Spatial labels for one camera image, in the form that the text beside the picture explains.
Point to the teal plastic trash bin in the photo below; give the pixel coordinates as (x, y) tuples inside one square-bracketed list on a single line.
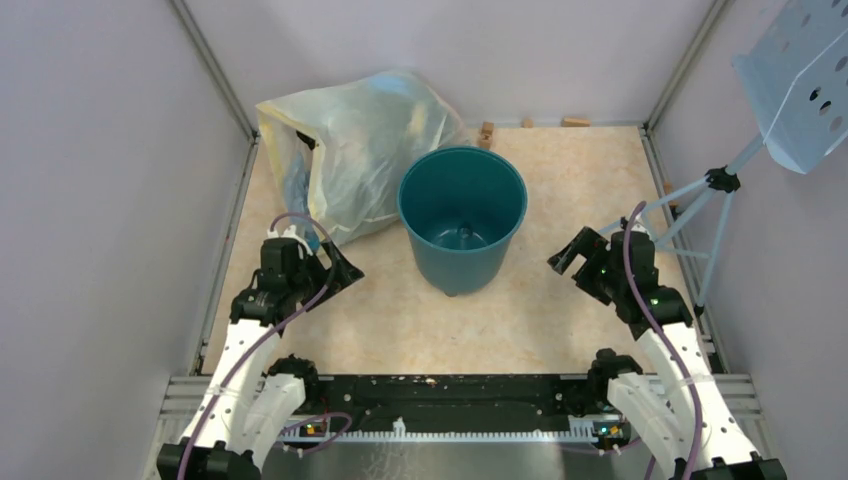
[(461, 207)]

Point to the large full translucent bag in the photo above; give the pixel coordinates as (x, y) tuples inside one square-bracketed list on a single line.
[(338, 153)]

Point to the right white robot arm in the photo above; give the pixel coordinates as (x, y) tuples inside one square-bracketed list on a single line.
[(689, 428)]

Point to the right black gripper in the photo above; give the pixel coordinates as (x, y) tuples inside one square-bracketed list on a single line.
[(590, 245)]

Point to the perforated light blue panel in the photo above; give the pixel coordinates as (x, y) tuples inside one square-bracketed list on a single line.
[(795, 80)]

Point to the long wooden block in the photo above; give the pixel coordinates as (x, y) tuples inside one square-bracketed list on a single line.
[(575, 122)]

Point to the plain wooden cube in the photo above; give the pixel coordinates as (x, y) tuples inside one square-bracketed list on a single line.
[(487, 129)]

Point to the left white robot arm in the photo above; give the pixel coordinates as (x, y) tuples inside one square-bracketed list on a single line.
[(244, 409)]

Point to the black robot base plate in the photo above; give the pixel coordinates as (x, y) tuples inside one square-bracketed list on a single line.
[(471, 403)]

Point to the white toothed rail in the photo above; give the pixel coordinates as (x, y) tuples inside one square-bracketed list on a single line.
[(580, 431)]

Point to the wooden letter cube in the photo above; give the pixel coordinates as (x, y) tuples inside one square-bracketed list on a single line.
[(485, 141)]

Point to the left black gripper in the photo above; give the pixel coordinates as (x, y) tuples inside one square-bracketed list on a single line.
[(344, 273)]

